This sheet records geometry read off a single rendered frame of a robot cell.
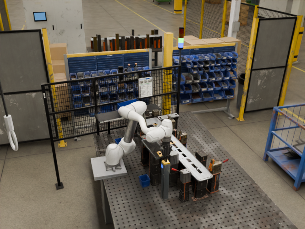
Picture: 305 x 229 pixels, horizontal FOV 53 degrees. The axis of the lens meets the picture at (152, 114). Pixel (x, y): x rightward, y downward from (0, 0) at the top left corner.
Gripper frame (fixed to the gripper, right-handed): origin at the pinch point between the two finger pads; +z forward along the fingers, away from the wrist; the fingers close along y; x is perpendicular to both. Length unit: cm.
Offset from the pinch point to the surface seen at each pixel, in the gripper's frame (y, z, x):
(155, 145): 2.9, 3.0, 28.6
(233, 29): 378, -20, 391
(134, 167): -9, 50, 61
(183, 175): 12.9, 15.0, -13.2
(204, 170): 38.3, 18.9, -10.2
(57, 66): -32, 48, 483
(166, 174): 0.1, 16.6, -3.0
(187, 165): 27.5, 18.9, 4.6
